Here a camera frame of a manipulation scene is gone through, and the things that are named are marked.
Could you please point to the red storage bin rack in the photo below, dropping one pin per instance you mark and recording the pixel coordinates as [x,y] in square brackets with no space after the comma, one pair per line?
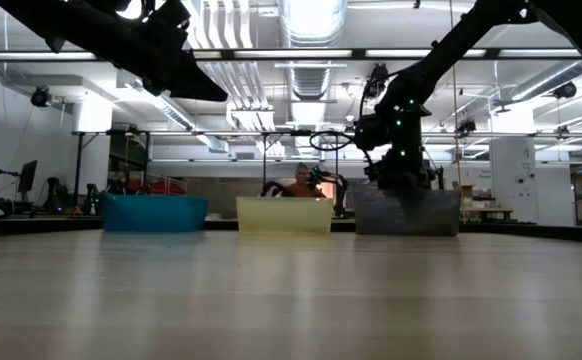
[161,186]

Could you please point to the white ventilation duct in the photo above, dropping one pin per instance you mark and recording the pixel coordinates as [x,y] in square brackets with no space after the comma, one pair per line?
[176,117]

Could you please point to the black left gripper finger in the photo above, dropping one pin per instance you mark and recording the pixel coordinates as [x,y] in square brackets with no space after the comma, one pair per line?
[201,85]

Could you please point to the ceiling light strip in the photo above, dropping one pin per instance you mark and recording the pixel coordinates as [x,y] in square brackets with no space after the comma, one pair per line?
[38,56]
[396,52]
[541,52]

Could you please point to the black aluminium table frame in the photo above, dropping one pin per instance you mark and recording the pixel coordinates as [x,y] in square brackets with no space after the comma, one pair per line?
[21,227]

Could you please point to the white ceiling light fixture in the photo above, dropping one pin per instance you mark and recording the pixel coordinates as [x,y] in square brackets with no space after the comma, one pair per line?
[251,120]

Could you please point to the small black monitor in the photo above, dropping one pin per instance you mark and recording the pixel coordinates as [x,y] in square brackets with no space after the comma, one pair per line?
[27,176]

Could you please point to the yellow plastic bin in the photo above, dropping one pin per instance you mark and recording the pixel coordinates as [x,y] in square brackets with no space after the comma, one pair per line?
[283,215]

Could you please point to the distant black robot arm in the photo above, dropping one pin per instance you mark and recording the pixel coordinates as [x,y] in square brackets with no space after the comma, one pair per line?
[331,179]

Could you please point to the black ceiling spotlight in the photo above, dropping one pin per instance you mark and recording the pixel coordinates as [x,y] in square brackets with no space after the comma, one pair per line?
[466,126]
[41,97]
[565,90]
[377,82]

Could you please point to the silver ventilation duct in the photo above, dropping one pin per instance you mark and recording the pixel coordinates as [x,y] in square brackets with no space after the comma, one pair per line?
[551,80]

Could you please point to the wooden workbench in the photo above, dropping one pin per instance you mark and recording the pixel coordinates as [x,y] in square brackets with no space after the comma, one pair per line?
[486,211]

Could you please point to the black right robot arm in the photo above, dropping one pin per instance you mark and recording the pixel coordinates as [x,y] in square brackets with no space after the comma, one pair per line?
[471,35]

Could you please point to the grey plastic bin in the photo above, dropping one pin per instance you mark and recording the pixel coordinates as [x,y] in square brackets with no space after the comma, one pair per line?
[406,212]

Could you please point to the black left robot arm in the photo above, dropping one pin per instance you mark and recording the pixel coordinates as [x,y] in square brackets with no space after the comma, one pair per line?
[71,25]

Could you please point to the blue plastic bin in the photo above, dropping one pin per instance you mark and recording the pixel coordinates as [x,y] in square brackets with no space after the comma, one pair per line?
[153,214]

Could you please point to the person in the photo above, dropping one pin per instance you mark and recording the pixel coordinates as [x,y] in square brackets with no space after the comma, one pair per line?
[303,184]

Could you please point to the cardboard box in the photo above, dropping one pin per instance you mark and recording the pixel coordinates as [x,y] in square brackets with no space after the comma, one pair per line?
[466,191]

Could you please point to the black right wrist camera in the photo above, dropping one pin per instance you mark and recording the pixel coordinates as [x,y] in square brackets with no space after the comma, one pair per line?
[371,131]

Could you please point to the black overhead beam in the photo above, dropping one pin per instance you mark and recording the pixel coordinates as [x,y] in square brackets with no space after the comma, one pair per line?
[492,53]

